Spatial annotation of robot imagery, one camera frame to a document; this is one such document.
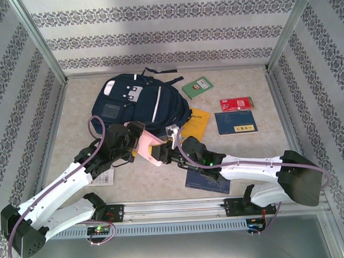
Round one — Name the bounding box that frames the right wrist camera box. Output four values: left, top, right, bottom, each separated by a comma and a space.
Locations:
165, 124, 181, 148

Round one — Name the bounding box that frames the aluminium frame post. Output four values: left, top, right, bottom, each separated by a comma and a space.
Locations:
262, 0, 322, 73
7, 0, 70, 85

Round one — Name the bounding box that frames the pink pencil case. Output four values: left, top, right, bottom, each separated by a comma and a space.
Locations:
131, 126, 170, 168

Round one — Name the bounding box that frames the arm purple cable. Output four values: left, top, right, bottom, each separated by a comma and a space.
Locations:
2, 114, 118, 258
172, 123, 334, 238

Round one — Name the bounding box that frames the yellow paperback book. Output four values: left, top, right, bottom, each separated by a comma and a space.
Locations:
178, 106, 213, 143

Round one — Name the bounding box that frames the navy blue backpack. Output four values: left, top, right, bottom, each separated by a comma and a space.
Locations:
88, 66, 193, 140

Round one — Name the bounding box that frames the grey slotted cable duct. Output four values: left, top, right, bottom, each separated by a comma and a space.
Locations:
47, 218, 248, 240

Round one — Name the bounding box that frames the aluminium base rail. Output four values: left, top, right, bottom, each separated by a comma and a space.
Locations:
41, 192, 329, 227

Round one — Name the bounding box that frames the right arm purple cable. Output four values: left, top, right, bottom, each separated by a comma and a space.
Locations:
172, 123, 334, 238

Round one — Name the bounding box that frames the red plastic packet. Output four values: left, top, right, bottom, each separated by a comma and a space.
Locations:
218, 96, 256, 112

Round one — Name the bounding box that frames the small green book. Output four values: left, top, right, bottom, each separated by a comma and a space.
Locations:
181, 75, 216, 101

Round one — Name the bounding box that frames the sheet metal shelf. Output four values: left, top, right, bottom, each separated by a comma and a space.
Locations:
22, 227, 343, 258

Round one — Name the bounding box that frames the aluminium frame rail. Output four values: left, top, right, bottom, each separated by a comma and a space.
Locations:
265, 68, 311, 160
30, 80, 74, 199

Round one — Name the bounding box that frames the navy book with bamboo print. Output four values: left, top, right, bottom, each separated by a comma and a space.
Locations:
184, 168, 232, 197

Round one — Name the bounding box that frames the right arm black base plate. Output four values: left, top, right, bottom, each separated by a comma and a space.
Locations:
223, 195, 278, 218

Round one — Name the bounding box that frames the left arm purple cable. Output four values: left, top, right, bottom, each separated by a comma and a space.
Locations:
2, 114, 118, 258

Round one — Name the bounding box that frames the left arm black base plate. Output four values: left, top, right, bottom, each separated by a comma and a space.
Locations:
91, 204, 125, 224

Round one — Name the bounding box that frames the navy book with yellow label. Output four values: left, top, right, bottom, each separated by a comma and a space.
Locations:
213, 110, 258, 137

